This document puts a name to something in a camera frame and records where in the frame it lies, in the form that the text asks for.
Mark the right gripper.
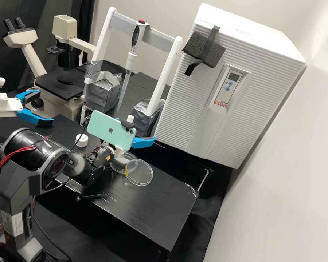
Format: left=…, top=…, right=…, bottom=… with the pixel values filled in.
left=109, top=135, right=157, bottom=162

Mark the white-capped bottle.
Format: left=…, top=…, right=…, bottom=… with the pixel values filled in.
left=75, top=133, right=89, bottom=148

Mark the petri dish lid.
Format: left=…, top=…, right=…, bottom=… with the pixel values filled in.
left=124, top=159, right=154, bottom=187

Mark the petri dish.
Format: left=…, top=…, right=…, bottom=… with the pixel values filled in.
left=110, top=152, right=137, bottom=174

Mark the cream microscope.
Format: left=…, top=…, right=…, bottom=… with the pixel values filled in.
left=3, top=15, right=98, bottom=123

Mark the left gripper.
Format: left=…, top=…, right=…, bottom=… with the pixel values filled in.
left=0, top=90, right=55, bottom=128

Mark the incubator door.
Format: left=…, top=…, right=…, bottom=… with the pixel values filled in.
left=154, top=12, right=307, bottom=170

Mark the pipette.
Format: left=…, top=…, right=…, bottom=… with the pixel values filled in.
left=117, top=19, right=150, bottom=113

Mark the white pipette stand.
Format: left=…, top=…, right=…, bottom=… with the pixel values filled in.
left=83, top=7, right=184, bottom=117

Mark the black cable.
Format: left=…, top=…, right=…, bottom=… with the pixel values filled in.
left=32, top=215, right=72, bottom=262
left=69, top=120, right=90, bottom=151
left=75, top=191, right=106, bottom=202

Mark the right wrist camera phone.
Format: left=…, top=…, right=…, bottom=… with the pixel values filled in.
left=86, top=110, right=137, bottom=153

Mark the white incubator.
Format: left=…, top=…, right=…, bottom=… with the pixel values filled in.
left=154, top=2, right=307, bottom=170

